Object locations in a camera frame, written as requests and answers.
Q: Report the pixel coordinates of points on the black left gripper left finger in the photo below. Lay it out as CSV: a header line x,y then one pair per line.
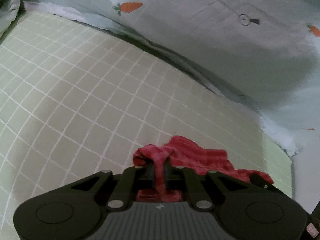
x,y
116,191

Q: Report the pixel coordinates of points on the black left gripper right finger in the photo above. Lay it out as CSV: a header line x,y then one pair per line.
x,y
202,191

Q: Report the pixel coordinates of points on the green grid bed sheet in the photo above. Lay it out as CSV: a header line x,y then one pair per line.
x,y
76,100

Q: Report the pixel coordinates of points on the light carrot print quilt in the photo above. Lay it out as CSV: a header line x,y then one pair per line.
x,y
260,53

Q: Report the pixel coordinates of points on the red checkered cloth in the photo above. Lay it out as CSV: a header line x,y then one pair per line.
x,y
181,151

